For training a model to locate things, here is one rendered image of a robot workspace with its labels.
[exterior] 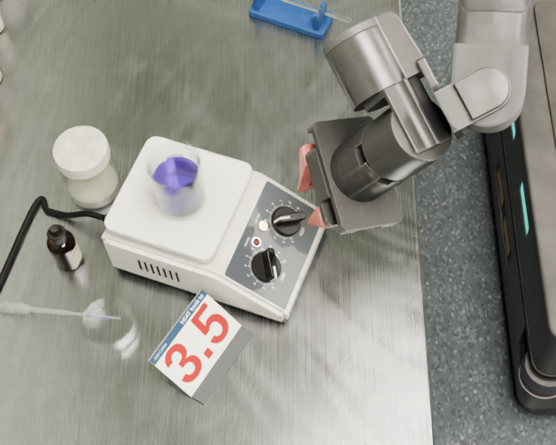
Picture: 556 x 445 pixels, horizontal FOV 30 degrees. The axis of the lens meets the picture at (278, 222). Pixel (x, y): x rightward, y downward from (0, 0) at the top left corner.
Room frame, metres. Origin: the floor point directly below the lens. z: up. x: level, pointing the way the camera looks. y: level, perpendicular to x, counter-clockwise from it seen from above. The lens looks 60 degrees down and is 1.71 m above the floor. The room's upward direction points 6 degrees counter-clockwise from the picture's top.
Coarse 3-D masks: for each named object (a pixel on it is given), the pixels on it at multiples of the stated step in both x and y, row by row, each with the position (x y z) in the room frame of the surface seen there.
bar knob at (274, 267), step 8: (272, 248) 0.49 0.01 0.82; (256, 256) 0.49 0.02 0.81; (264, 256) 0.49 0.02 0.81; (272, 256) 0.48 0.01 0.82; (256, 264) 0.48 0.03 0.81; (264, 264) 0.48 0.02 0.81; (272, 264) 0.48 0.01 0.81; (280, 264) 0.48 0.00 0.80; (256, 272) 0.47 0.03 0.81; (264, 272) 0.47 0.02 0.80; (272, 272) 0.47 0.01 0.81; (280, 272) 0.48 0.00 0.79; (264, 280) 0.47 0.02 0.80; (272, 280) 0.46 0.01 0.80
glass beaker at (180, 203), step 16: (160, 144) 0.57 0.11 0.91; (176, 144) 0.57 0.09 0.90; (192, 144) 0.56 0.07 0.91; (160, 160) 0.56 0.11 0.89; (192, 160) 0.56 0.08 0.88; (160, 192) 0.52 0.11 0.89; (176, 192) 0.52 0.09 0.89; (192, 192) 0.52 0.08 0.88; (160, 208) 0.53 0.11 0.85; (176, 208) 0.52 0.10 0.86; (192, 208) 0.52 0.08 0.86
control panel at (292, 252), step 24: (264, 192) 0.56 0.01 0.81; (264, 216) 0.53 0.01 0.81; (240, 240) 0.50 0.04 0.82; (264, 240) 0.51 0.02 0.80; (288, 240) 0.51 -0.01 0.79; (312, 240) 0.52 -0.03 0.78; (240, 264) 0.48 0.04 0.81; (288, 264) 0.49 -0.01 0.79; (264, 288) 0.46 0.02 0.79; (288, 288) 0.46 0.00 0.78
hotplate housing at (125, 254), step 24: (288, 192) 0.56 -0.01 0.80; (240, 216) 0.53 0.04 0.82; (120, 240) 0.52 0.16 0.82; (120, 264) 0.51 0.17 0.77; (144, 264) 0.50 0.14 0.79; (168, 264) 0.49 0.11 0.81; (192, 264) 0.48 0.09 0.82; (216, 264) 0.48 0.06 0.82; (192, 288) 0.48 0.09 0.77; (216, 288) 0.46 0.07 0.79; (240, 288) 0.46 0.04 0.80; (264, 312) 0.44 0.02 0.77; (288, 312) 0.44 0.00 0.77
